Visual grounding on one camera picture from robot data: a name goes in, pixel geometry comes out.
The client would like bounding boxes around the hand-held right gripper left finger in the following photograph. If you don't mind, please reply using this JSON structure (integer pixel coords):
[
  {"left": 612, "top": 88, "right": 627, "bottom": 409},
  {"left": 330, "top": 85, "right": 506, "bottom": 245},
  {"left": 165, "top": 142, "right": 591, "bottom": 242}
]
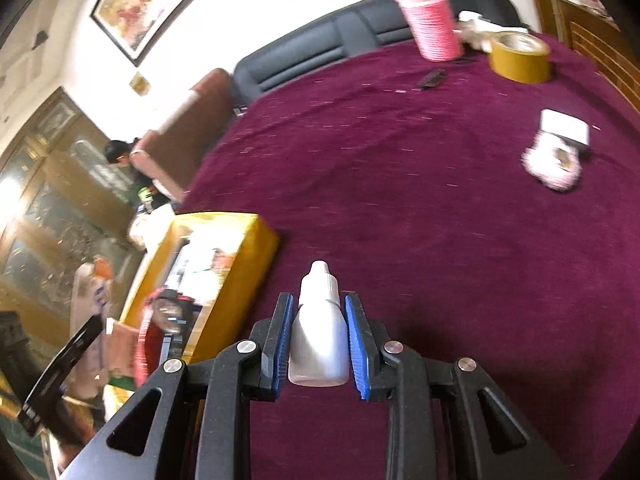
[{"left": 60, "top": 292, "right": 294, "bottom": 480}]

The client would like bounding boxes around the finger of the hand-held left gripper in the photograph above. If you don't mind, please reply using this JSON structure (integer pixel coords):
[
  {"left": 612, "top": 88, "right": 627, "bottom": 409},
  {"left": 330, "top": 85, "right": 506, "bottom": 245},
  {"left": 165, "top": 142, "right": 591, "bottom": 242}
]
[{"left": 16, "top": 314, "right": 107, "bottom": 437}]

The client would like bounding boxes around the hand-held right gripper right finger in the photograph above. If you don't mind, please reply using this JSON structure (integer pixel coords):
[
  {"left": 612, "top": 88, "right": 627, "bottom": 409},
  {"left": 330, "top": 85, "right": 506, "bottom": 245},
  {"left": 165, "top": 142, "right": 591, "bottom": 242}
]
[{"left": 345, "top": 292, "right": 568, "bottom": 480}]

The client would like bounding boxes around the white dropper bottle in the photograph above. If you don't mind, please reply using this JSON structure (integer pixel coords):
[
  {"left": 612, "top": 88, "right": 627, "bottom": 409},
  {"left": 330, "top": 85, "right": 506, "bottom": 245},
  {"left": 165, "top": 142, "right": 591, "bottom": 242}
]
[{"left": 288, "top": 261, "right": 350, "bottom": 387}]

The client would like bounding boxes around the yellow cardboard box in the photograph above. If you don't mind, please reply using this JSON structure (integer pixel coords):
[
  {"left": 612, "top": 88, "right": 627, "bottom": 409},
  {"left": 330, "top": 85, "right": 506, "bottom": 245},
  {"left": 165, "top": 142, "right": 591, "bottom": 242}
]
[{"left": 120, "top": 212, "right": 280, "bottom": 363}]

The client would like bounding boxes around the pink rimmed round object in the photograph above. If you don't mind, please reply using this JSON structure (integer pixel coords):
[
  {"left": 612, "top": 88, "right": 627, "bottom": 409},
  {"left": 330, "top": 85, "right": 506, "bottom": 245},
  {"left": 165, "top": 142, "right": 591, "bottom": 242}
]
[{"left": 132, "top": 287, "right": 196, "bottom": 386}]

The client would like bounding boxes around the wooden glass door cabinet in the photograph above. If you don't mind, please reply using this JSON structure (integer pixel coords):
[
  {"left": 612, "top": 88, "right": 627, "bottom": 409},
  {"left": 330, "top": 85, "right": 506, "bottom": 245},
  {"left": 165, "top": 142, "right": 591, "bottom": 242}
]
[{"left": 0, "top": 86, "right": 146, "bottom": 341}]

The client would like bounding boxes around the white cloth bundle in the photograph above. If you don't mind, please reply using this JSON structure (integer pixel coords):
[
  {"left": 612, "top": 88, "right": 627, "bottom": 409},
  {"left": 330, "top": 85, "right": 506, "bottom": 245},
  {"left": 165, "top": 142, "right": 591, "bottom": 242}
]
[{"left": 127, "top": 205, "right": 176, "bottom": 253}]

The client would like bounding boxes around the brown leather chair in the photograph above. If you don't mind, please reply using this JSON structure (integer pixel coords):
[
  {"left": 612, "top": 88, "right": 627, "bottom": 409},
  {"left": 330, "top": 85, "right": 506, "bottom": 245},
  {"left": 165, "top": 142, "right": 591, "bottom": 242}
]
[{"left": 130, "top": 67, "right": 236, "bottom": 203}]

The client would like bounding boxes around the pink white tape roll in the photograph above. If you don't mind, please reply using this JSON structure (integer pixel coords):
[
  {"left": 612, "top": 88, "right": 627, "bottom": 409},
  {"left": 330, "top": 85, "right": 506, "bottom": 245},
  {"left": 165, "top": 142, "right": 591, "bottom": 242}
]
[{"left": 521, "top": 132, "right": 585, "bottom": 192}]

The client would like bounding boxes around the black comb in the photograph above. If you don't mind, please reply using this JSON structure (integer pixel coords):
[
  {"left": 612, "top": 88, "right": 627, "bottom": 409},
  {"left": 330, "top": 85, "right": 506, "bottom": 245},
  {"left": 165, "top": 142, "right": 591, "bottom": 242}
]
[{"left": 417, "top": 67, "right": 448, "bottom": 91}]

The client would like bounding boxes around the small white box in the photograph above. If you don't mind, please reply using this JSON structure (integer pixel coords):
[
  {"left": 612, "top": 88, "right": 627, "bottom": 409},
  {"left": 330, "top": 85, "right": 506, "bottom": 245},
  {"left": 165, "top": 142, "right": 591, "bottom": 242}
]
[{"left": 540, "top": 108, "right": 592, "bottom": 152}]

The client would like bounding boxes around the dark grey sofa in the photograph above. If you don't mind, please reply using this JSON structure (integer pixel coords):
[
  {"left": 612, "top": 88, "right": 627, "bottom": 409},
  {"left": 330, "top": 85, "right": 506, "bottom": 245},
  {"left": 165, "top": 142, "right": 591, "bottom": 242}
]
[{"left": 234, "top": 0, "right": 416, "bottom": 108}]

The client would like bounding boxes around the yellow tape roll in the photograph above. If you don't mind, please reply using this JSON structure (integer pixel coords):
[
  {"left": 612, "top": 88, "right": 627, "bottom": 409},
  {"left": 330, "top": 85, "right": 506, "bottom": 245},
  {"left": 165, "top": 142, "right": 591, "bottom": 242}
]
[{"left": 487, "top": 31, "right": 552, "bottom": 85}]

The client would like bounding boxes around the pink ribbed cup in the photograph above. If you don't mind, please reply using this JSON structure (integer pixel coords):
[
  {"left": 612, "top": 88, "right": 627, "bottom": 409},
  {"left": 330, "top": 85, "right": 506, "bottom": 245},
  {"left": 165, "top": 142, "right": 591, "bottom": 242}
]
[{"left": 394, "top": 0, "right": 465, "bottom": 63}]

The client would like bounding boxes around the crumpled white tissue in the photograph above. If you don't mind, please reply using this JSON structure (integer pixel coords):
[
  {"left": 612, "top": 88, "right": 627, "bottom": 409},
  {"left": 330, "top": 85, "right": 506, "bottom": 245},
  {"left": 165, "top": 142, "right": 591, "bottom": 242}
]
[{"left": 454, "top": 10, "right": 506, "bottom": 53}]

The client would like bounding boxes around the wooden side cabinet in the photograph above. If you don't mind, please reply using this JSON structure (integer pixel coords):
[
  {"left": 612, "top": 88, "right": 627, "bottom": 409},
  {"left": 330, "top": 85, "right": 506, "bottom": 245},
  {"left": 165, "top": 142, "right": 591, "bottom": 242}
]
[{"left": 525, "top": 0, "right": 640, "bottom": 111}]

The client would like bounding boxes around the framed wall painting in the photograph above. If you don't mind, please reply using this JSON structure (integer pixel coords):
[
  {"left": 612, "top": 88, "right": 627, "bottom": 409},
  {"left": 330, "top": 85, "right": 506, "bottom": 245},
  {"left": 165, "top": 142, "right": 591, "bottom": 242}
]
[{"left": 90, "top": 0, "right": 246, "bottom": 67}]

